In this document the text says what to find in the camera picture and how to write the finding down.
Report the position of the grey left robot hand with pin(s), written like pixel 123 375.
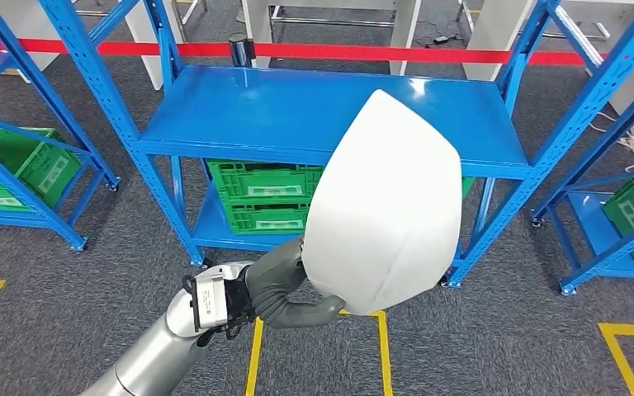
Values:
pixel 276 289

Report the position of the white curved shell part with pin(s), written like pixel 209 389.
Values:
pixel 382 207

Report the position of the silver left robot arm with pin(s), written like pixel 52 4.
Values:
pixel 158 355

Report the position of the red barrier tape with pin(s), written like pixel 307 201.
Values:
pixel 322 52

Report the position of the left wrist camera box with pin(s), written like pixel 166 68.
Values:
pixel 210 303

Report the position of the black stanchion post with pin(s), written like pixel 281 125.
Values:
pixel 240 52

